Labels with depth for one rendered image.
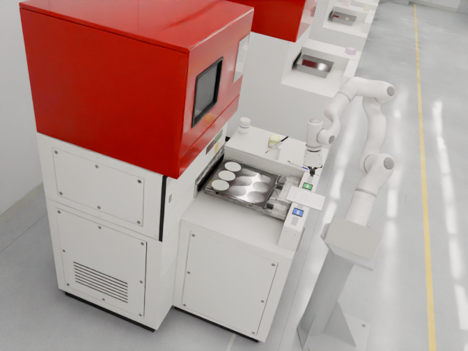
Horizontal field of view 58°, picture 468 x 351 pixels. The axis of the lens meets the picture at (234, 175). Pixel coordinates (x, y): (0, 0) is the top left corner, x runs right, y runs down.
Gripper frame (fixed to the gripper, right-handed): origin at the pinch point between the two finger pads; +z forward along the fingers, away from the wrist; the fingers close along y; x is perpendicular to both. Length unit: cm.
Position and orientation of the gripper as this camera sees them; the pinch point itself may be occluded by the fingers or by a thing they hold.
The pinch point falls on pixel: (312, 172)
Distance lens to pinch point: 240.4
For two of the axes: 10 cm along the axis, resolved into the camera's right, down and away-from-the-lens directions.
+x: 3.4, -5.0, 8.0
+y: 9.4, 1.4, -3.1
